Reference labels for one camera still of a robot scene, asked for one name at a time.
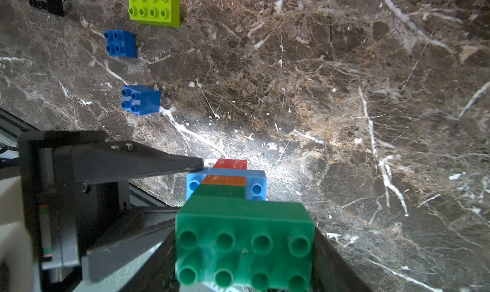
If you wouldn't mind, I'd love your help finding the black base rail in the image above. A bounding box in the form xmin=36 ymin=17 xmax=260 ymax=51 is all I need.
xmin=1 ymin=111 xmax=176 ymax=291

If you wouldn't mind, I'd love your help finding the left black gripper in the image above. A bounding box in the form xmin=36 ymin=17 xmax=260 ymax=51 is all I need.
xmin=18 ymin=131 xmax=204 ymax=291

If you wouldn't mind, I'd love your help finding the blue 2x2 lego brick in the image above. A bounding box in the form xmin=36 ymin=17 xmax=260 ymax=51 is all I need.
xmin=121 ymin=85 xmax=161 ymax=116
xmin=104 ymin=30 xmax=137 ymax=58

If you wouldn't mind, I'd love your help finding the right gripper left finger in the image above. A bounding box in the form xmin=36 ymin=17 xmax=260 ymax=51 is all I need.
xmin=120 ymin=230 xmax=180 ymax=292

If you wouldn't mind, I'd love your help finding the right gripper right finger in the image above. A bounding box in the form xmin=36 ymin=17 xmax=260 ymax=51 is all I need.
xmin=311 ymin=228 xmax=372 ymax=292

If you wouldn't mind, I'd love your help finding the lime green 2x4 lego brick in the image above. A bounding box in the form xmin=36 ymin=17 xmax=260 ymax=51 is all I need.
xmin=128 ymin=0 xmax=180 ymax=27

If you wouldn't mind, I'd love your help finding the light blue 2x4 lego brick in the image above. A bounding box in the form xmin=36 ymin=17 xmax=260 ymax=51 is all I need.
xmin=186 ymin=168 xmax=267 ymax=201

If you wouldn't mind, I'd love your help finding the green 2x2 lego brick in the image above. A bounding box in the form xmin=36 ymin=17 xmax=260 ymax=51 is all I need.
xmin=191 ymin=184 xmax=246 ymax=199

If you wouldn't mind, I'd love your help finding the red 2x2 lego brick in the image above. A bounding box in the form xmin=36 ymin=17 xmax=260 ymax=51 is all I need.
xmin=213 ymin=159 xmax=248 ymax=169

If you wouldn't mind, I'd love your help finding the orange 2x2 lego brick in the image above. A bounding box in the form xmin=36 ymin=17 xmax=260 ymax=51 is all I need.
xmin=201 ymin=175 xmax=246 ymax=187

